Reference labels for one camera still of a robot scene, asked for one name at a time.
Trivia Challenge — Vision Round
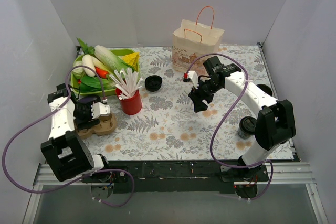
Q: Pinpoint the purple toy eggplant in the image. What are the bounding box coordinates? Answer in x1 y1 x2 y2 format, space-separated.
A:
77 95 101 104

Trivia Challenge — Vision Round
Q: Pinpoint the green vegetable basket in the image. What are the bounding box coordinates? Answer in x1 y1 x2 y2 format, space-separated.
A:
70 48 135 97

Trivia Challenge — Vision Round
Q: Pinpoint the brown cardboard cup carrier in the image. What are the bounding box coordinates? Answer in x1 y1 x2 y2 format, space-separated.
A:
75 113 117 140

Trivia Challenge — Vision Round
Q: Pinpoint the stack of dark plastic cups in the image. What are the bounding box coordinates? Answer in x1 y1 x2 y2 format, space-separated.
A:
257 84 273 96

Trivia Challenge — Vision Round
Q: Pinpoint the black cup lid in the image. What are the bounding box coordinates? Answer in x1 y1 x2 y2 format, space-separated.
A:
239 116 257 135

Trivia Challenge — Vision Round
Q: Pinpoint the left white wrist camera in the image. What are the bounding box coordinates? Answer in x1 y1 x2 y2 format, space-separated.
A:
91 102 111 119

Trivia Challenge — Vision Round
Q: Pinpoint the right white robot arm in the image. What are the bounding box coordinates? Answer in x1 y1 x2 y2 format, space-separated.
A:
183 53 296 181

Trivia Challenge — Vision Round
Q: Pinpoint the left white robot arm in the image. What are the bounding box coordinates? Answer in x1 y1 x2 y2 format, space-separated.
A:
40 83 112 182

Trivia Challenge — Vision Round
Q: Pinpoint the paper takeout bag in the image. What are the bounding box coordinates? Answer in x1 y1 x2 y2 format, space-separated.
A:
172 19 225 74

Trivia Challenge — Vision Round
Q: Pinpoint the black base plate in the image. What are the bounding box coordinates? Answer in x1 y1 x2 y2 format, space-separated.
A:
83 160 269 194

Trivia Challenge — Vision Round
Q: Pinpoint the red straw holder cup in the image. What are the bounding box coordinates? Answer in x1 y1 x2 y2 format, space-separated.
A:
115 88 142 115

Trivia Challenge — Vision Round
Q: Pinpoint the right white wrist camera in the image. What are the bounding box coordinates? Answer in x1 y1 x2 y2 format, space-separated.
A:
183 71 199 88

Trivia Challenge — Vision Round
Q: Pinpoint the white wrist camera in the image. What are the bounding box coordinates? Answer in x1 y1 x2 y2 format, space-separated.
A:
91 102 111 119
183 71 199 88

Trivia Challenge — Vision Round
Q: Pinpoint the white toy radish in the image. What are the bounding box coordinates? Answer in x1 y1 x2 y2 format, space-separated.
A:
82 54 96 77

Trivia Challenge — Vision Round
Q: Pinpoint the toy napa cabbage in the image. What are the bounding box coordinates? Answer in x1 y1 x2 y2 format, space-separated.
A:
94 45 133 72

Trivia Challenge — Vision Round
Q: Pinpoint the yellow toy leaf vegetable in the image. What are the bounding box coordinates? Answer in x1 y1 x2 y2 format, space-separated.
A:
121 52 140 69

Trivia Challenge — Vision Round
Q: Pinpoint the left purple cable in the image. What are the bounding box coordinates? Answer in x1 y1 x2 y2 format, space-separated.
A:
2 67 135 208

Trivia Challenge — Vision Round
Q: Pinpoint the aluminium rail frame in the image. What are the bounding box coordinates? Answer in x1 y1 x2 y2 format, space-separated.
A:
24 161 328 223

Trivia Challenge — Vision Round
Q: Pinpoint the green toy cabbage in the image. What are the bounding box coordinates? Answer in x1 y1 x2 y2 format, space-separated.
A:
72 60 85 80

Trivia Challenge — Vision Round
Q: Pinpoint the floral table mat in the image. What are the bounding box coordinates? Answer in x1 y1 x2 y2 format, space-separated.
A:
52 44 297 161

